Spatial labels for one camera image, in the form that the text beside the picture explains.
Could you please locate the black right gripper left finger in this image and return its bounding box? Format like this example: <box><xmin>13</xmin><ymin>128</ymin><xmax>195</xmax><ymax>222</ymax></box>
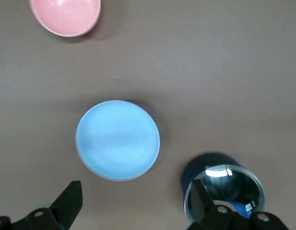
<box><xmin>0</xmin><ymin>180</ymin><xmax>83</xmax><ymax>230</ymax></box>

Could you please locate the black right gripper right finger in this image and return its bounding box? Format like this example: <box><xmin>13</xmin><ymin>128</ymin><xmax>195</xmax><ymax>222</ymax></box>
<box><xmin>187</xmin><ymin>179</ymin><xmax>290</xmax><ymax>230</ymax></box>

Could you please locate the pink bowl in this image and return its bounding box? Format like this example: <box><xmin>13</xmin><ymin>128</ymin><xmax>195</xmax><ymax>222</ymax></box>
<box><xmin>29</xmin><ymin>0</ymin><xmax>102</xmax><ymax>37</ymax></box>

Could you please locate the light blue plate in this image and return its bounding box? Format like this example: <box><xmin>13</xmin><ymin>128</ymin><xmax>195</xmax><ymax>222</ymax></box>
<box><xmin>75</xmin><ymin>100</ymin><xmax>161</xmax><ymax>182</ymax></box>

